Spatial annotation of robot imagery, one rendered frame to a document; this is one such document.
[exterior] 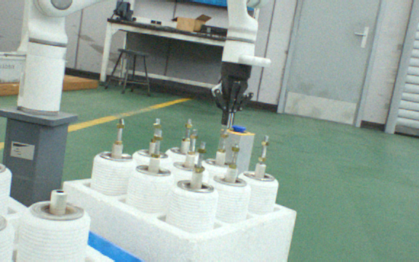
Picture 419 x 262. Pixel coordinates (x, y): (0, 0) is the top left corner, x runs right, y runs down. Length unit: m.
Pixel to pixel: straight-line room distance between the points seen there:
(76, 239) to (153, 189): 0.32
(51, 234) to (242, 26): 0.68
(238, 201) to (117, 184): 0.27
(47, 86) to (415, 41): 5.29
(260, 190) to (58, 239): 0.55
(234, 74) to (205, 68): 5.01
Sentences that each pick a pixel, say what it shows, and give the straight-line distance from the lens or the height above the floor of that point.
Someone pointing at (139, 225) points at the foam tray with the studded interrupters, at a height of 0.16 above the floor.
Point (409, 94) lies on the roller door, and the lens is 6.17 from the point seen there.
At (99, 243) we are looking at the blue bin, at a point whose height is 0.11.
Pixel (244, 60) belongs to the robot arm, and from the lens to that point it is 1.12.
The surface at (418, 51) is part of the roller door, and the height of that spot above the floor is 0.98.
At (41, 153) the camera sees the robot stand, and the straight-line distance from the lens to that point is 1.27.
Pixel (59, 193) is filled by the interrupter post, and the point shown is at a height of 0.28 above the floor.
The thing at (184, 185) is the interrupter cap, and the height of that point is 0.25.
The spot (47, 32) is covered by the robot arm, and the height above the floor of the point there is 0.50.
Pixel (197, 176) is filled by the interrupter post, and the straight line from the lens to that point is 0.96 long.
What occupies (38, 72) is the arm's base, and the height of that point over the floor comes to 0.40.
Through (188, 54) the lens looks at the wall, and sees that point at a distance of 6.22.
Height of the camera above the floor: 0.50
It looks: 8 degrees down
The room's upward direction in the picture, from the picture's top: 10 degrees clockwise
